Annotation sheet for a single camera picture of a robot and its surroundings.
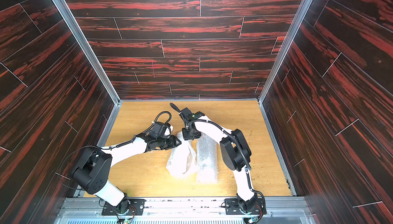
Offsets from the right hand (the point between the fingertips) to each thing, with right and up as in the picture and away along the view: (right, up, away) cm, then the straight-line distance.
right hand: (191, 135), depth 94 cm
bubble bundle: (+8, -11, -15) cm, 20 cm away
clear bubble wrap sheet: (-5, -14, -8) cm, 17 cm away
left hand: (-6, -5, -4) cm, 9 cm away
